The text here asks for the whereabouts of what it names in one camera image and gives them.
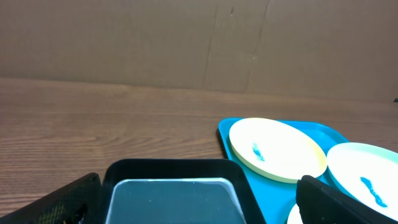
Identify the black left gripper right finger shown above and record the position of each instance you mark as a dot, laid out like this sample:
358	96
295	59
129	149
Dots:
318	203

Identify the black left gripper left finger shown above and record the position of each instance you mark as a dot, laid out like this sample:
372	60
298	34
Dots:
76	202

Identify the yellow plate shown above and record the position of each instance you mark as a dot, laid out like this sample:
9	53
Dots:
276	150
294	216

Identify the light blue plate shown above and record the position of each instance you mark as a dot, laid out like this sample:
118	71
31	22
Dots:
367	173

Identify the teal plastic serving tray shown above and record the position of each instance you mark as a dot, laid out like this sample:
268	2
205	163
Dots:
276	199

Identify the black water basin tray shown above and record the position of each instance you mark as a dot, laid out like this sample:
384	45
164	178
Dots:
178	191

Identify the brown cardboard backdrop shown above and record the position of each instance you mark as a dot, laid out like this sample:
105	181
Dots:
325	49

